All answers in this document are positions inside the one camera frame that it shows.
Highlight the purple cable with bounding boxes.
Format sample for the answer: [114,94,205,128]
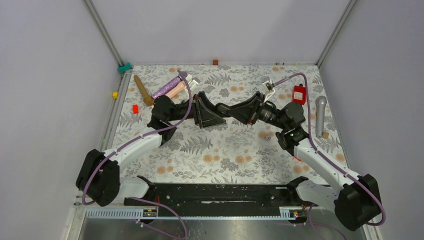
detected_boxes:
[81,70,194,206]
[269,72,387,227]

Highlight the beige small cube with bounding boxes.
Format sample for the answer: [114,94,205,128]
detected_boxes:
[322,131,330,139]

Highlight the pink toy microphone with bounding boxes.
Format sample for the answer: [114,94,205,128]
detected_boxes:
[165,81,186,99]

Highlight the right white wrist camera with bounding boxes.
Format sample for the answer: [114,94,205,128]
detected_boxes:
[261,76,276,102]

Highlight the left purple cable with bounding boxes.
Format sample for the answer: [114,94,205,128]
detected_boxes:
[81,70,194,206]

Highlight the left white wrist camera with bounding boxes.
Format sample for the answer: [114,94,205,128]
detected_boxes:
[188,77,200,91]

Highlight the red small block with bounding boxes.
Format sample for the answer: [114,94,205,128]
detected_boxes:
[132,104,139,115]

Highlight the brown toy microphone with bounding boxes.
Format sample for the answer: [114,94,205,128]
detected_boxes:
[133,75,154,107]

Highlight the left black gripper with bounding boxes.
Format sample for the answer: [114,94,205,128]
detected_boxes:
[167,92,227,128]

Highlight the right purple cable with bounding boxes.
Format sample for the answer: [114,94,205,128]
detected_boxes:
[269,72,387,227]

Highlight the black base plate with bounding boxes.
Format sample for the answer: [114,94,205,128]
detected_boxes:
[123,181,311,217]

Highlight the teal corner bracket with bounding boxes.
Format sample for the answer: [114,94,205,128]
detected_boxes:
[117,62,133,74]

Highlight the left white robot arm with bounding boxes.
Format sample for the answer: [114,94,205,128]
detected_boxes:
[75,91,226,207]

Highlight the red square box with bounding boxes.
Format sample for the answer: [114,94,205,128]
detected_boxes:
[291,84,307,105]

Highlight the purple glitter toy microphone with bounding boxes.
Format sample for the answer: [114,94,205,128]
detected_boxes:
[152,75,184,99]

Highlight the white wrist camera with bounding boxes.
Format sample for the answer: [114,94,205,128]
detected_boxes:
[188,77,200,91]
[261,76,276,102]

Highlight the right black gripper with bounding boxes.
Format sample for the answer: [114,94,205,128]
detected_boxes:
[226,91,289,131]

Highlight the silver toy microphone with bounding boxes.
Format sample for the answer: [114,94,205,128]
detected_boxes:
[315,95,327,138]

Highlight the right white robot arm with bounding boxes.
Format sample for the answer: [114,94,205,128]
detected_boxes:
[215,92,386,231]

